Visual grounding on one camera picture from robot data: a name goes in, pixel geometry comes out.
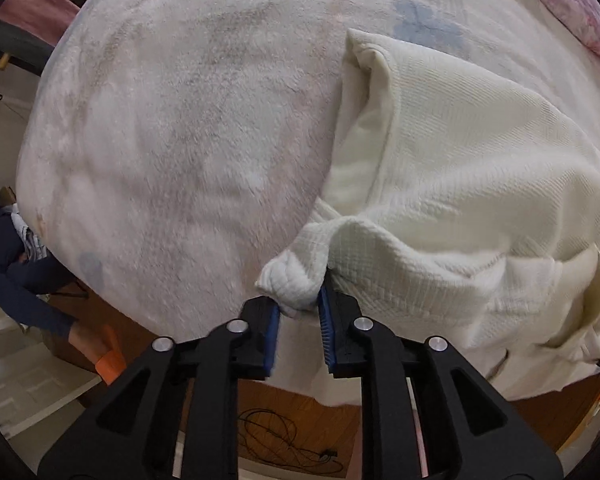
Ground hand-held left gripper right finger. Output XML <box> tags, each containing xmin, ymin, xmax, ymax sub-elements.
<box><xmin>317</xmin><ymin>277</ymin><xmax>565</xmax><ymax>480</ymax></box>

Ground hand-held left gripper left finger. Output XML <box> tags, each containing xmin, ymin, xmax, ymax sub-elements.
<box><xmin>37</xmin><ymin>296</ymin><xmax>282</xmax><ymax>480</ymax></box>

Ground white snap-button jacket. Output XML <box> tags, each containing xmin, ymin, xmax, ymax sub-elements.
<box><xmin>255</xmin><ymin>27</ymin><xmax>600</xmax><ymax>401</ymax></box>

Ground orange slipper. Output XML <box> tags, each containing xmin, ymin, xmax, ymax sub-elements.
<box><xmin>94</xmin><ymin>324</ymin><xmax>127</xmax><ymax>387</ymax></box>

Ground floral bed sheet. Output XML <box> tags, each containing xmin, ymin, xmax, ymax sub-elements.
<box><xmin>15</xmin><ymin>0</ymin><xmax>600</xmax><ymax>411</ymax></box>

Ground purple floral quilt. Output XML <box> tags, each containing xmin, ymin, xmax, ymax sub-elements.
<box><xmin>505</xmin><ymin>0</ymin><xmax>600</xmax><ymax>83</ymax></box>

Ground black floor cable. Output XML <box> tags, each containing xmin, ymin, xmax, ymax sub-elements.
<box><xmin>237</xmin><ymin>407</ymin><xmax>351</xmax><ymax>473</ymax></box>

